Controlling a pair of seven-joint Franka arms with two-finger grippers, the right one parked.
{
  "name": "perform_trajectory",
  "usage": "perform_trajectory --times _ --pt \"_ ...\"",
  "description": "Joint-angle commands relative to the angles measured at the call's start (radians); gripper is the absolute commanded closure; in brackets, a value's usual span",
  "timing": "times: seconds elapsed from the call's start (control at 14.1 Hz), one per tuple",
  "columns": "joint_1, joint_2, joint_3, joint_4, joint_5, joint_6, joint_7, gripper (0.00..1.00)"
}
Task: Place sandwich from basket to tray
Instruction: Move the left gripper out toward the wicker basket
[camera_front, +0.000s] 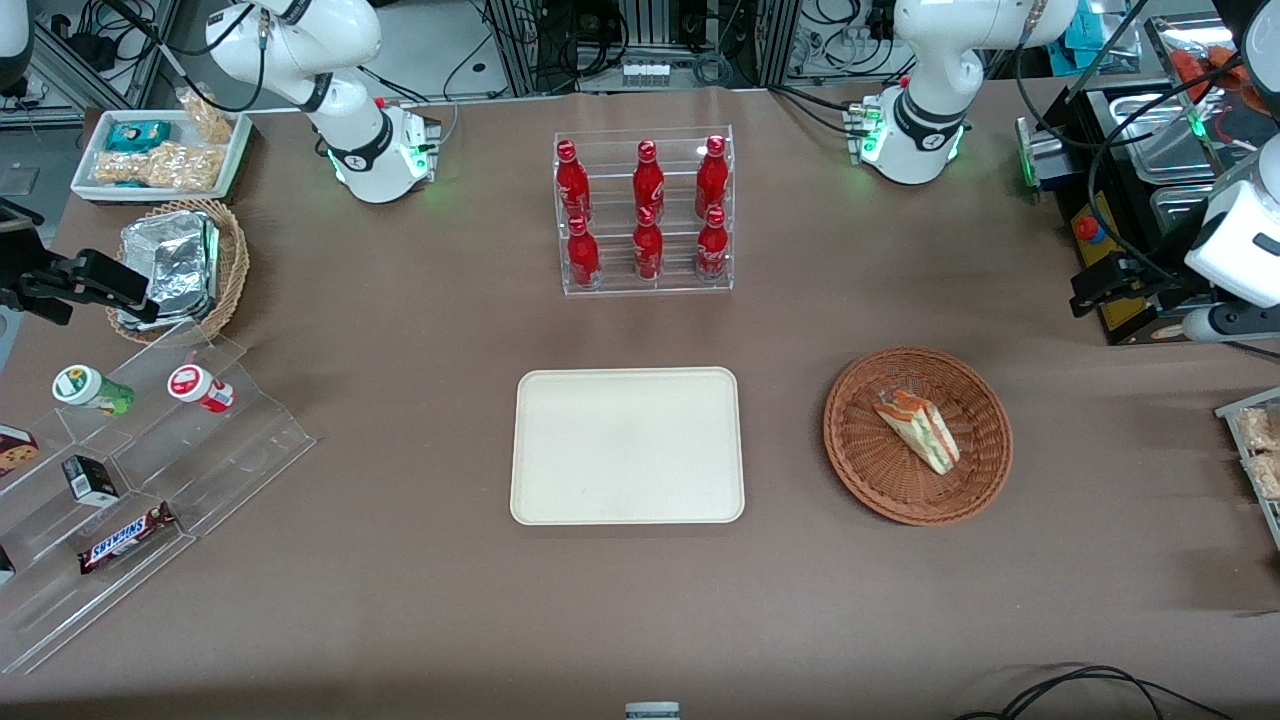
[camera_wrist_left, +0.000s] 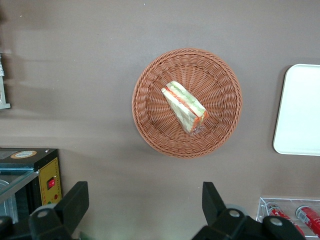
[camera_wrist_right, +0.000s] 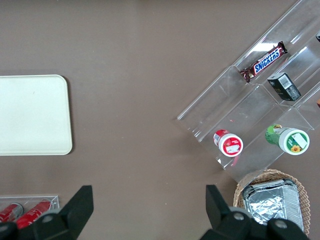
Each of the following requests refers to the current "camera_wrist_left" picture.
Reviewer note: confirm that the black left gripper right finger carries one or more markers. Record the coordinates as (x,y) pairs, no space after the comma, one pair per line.
(212,200)

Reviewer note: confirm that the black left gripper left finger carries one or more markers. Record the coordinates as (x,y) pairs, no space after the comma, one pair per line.
(72,200)

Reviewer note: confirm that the triangle sandwich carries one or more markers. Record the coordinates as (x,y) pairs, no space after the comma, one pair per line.
(183,105)

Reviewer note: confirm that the round brown wicker basket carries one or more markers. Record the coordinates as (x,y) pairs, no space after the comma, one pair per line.
(220,82)

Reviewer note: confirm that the cream rectangular tray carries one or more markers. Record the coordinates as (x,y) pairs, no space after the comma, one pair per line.
(300,110)

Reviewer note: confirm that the black food warmer yellow panel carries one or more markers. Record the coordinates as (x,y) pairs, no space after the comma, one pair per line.
(50,175)

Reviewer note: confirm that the red cola bottle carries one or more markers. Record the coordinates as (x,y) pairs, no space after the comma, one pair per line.
(310,217)
(280,212)

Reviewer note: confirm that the clear acrylic bottle rack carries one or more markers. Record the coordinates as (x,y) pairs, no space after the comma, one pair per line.
(287,201)

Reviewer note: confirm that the grey snack rack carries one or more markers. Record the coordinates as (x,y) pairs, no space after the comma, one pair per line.
(3,95)

